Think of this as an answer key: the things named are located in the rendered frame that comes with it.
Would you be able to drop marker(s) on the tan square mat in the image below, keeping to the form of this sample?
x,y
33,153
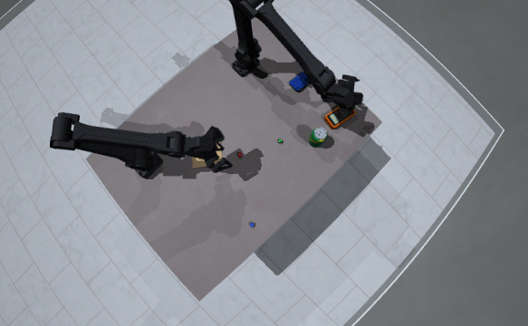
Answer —
x,y
200,163

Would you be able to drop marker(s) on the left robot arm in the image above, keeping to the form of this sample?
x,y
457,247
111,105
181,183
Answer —
x,y
248,49

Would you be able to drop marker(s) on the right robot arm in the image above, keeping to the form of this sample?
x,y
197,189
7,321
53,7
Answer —
x,y
134,148

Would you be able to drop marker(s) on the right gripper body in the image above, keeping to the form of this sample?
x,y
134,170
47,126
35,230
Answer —
x,y
210,161

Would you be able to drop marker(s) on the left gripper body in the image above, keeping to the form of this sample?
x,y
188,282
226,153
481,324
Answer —
x,y
350,81

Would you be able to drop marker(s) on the green and yellow soda can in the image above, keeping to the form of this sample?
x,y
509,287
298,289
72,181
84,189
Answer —
x,y
318,137

